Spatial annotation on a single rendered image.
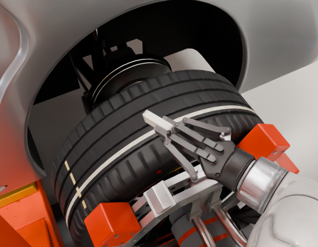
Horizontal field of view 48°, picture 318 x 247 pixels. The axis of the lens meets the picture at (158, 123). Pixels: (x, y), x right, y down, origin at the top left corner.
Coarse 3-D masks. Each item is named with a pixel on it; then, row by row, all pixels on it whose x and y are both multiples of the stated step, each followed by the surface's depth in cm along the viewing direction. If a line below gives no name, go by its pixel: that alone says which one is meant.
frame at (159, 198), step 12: (168, 180) 82; (180, 180) 82; (156, 192) 81; (168, 192) 80; (192, 192) 81; (204, 192) 82; (144, 204) 82; (156, 204) 80; (168, 204) 79; (180, 204) 82; (228, 204) 123; (240, 204) 124; (156, 216) 79; (144, 228) 82; (132, 240) 84
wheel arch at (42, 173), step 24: (168, 0) 133; (192, 0) 138; (120, 24) 130; (144, 24) 136; (168, 24) 142; (192, 24) 148; (216, 24) 136; (240, 24) 110; (72, 48) 128; (168, 48) 152; (192, 48) 159; (216, 48) 146; (240, 48) 127; (48, 72) 89; (72, 72) 137; (216, 72) 151; (240, 72) 136; (48, 96) 141; (24, 144) 105
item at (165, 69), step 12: (132, 60) 119; (144, 60) 121; (156, 60) 124; (120, 72) 117; (132, 72) 120; (144, 72) 123; (156, 72) 126; (168, 72) 129; (108, 84) 119; (120, 84) 122; (132, 84) 124; (96, 96) 121; (108, 96) 123
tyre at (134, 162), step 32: (128, 96) 89; (160, 96) 89; (192, 96) 90; (224, 96) 95; (96, 128) 89; (128, 128) 85; (64, 160) 95; (96, 160) 86; (128, 160) 82; (160, 160) 80; (64, 192) 94; (96, 192) 84; (128, 192) 83
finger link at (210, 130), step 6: (186, 120) 72; (192, 120) 71; (192, 126) 73; (198, 126) 70; (204, 126) 70; (210, 126) 70; (216, 126) 70; (204, 132) 72; (210, 132) 71; (216, 132) 70; (228, 132) 69
